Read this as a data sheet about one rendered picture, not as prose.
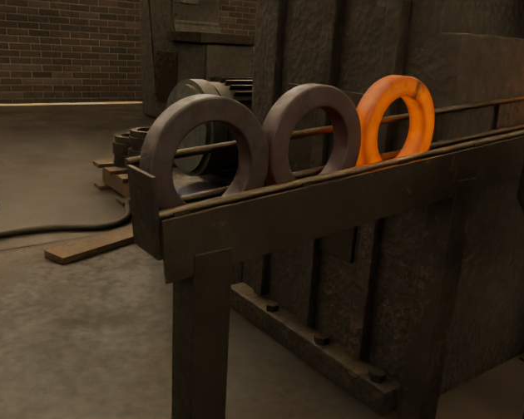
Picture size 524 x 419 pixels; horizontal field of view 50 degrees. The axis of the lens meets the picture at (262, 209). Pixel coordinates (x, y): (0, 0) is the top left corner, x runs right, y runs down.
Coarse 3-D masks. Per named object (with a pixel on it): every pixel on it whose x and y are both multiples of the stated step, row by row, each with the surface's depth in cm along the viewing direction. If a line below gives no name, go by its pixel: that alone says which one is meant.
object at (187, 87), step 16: (192, 80) 213; (224, 80) 222; (240, 80) 222; (176, 96) 220; (240, 96) 217; (208, 128) 206; (224, 128) 208; (192, 144) 215; (208, 144) 208; (176, 160) 227; (192, 160) 217; (208, 160) 211; (224, 160) 217; (176, 176) 243; (192, 176) 245; (208, 176) 239; (224, 176) 231; (240, 272) 191
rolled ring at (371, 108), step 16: (384, 80) 90; (400, 80) 90; (416, 80) 92; (368, 96) 89; (384, 96) 89; (400, 96) 91; (416, 96) 94; (368, 112) 88; (416, 112) 97; (432, 112) 97; (368, 128) 88; (416, 128) 98; (432, 128) 99; (368, 144) 89; (416, 144) 98; (368, 160) 90
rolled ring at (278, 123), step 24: (288, 96) 79; (312, 96) 80; (336, 96) 83; (264, 120) 80; (288, 120) 78; (336, 120) 86; (288, 144) 79; (336, 144) 89; (360, 144) 89; (288, 168) 81; (336, 168) 88
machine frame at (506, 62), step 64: (320, 0) 139; (384, 0) 123; (448, 0) 112; (512, 0) 124; (256, 64) 163; (320, 64) 137; (384, 64) 121; (448, 64) 112; (512, 64) 121; (384, 128) 124; (448, 128) 114; (512, 192) 136; (320, 256) 151; (384, 256) 132; (512, 256) 144; (256, 320) 170; (320, 320) 155; (384, 320) 135; (512, 320) 154; (384, 384) 133; (448, 384) 142
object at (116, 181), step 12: (132, 132) 277; (144, 132) 275; (120, 144) 294; (132, 144) 281; (120, 156) 298; (132, 156) 279; (108, 168) 297; (120, 168) 298; (108, 180) 309; (120, 180) 280; (120, 192) 296; (120, 204) 284
